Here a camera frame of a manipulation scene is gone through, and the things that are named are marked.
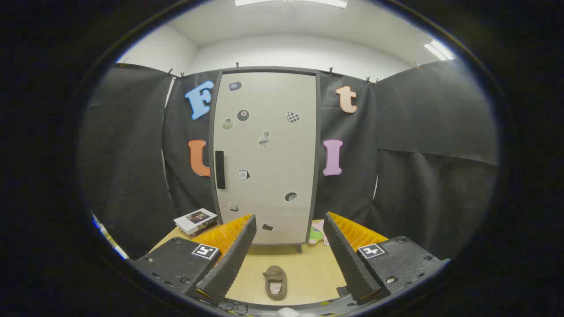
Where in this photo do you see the ceiling light panel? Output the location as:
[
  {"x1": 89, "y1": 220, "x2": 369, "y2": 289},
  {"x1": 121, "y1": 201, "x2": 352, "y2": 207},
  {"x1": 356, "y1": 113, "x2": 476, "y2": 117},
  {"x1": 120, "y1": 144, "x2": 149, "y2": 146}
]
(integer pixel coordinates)
[
  {"x1": 424, "y1": 40, "x2": 454, "y2": 61},
  {"x1": 234, "y1": 0, "x2": 348, "y2": 8}
]

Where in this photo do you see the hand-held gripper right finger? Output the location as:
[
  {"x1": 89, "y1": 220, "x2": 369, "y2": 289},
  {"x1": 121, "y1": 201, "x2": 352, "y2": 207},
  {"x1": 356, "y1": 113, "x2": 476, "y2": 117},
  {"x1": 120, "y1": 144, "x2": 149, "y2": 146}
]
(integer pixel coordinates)
[{"x1": 323, "y1": 212, "x2": 450, "y2": 306}]

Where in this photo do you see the brown fuzzy shoe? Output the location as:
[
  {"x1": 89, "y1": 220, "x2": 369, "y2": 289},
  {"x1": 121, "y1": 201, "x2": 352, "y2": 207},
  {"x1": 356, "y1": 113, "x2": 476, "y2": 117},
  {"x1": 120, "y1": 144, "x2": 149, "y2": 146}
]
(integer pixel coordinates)
[{"x1": 263, "y1": 265, "x2": 288, "y2": 301}]

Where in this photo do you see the white book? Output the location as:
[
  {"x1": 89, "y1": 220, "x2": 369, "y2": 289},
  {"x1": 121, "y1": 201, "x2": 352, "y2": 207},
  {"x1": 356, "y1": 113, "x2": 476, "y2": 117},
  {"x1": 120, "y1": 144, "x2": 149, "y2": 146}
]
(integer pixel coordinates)
[{"x1": 174, "y1": 208, "x2": 218, "y2": 235}]

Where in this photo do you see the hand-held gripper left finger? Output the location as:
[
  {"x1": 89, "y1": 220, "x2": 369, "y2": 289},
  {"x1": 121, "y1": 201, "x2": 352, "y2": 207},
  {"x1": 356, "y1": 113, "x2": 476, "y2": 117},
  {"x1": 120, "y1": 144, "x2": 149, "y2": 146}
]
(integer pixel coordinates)
[{"x1": 132, "y1": 214, "x2": 257, "y2": 304}]

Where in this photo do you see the dark grey shoe cabinet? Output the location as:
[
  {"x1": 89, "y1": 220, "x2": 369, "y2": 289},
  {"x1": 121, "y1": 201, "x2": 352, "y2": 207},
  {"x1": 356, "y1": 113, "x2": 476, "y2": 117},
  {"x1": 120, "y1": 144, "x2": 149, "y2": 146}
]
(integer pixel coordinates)
[{"x1": 208, "y1": 67, "x2": 321, "y2": 254}]

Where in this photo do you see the black cabinet door handle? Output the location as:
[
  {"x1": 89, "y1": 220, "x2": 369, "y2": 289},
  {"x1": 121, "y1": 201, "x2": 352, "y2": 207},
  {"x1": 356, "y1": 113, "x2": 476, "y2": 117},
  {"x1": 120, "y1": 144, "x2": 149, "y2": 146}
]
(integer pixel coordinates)
[{"x1": 215, "y1": 151, "x2": 226, "y2": 190}]

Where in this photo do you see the black backdrop cloth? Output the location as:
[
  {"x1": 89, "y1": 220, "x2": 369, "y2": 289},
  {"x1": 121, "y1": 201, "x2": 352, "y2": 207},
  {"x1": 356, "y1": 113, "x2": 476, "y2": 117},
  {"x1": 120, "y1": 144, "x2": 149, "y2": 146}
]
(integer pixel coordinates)
[{"x1": 79, "y1": 62, "x2": 498, "y2": 260}]

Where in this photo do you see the green and pink plush toy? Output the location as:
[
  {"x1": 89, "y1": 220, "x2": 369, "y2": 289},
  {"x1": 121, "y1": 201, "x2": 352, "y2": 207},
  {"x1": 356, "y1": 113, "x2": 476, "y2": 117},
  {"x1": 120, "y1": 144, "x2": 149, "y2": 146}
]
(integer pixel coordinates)
[{"x1": 308, "y1": 221, "x2": 329, "y2": 246}]

